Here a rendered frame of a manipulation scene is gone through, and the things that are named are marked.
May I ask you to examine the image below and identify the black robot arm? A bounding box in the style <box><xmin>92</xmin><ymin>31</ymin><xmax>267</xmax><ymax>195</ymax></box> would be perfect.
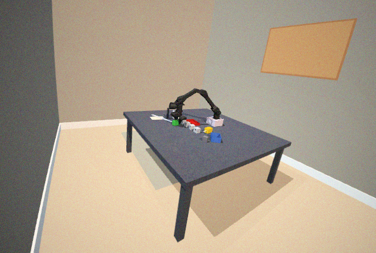
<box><xmin>169</xmin><ymin>88</ymin><xmax>221</xmax><ymax>120</ymax></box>

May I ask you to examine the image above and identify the blue tray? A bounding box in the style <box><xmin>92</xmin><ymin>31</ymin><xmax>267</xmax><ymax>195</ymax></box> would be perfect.
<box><xmin>210</xmin><ymin>132</ymin><xmax>221</xmax><ymax>143</ymax></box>

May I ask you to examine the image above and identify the yellow block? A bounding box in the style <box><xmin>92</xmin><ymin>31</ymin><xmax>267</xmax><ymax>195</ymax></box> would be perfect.
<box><xmin>204</xmin><ymin>127</ymin><xmax>213</xmax><ymax>134</ymax></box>

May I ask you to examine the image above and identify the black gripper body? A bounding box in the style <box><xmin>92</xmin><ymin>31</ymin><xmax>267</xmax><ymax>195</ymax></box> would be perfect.
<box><xmin>176</xmin><ymin>109</ymin><xmax>187</xmax><ymax>120</ymax></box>

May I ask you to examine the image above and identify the red tray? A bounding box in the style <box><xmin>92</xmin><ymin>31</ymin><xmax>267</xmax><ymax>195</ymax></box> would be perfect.
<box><xmin>186</xmin><ymin>119</ymin><xmax>200</xmax><ymax>126</ymax></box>

